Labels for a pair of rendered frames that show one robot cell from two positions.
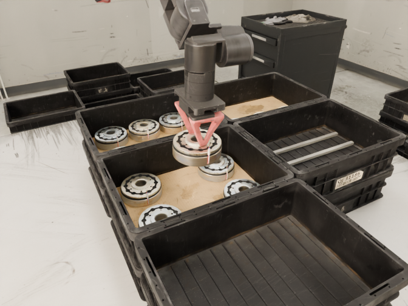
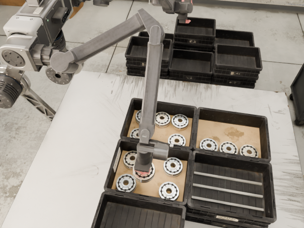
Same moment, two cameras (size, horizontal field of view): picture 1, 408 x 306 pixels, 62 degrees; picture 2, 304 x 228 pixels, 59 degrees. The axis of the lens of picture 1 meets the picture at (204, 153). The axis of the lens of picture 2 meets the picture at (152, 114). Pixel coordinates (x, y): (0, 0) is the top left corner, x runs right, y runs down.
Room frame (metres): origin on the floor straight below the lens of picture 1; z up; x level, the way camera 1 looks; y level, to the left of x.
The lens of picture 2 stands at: (0.20, -0.36, 2.15)
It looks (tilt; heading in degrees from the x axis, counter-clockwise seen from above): 52 degrees down; 39
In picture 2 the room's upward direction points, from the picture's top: straight up
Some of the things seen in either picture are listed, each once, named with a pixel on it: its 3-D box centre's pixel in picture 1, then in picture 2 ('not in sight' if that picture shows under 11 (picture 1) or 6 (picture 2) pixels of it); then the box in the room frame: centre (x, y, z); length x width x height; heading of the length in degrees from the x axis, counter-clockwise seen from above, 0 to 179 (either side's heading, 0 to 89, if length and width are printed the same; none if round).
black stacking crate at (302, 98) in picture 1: (255, 108); (229, 138); (1.12, -0.19, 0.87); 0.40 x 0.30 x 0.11; 118
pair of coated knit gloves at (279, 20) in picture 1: (273, 20); not in sight; (2.58, -0.50, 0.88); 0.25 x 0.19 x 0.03; 119
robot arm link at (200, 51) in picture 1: (203, 54); (145, 150); (0.61, 0.00, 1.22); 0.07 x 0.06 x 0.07; 118
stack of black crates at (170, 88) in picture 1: (174, 110); (232, 74); (2.14, 0.21, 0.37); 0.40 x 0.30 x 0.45; 119
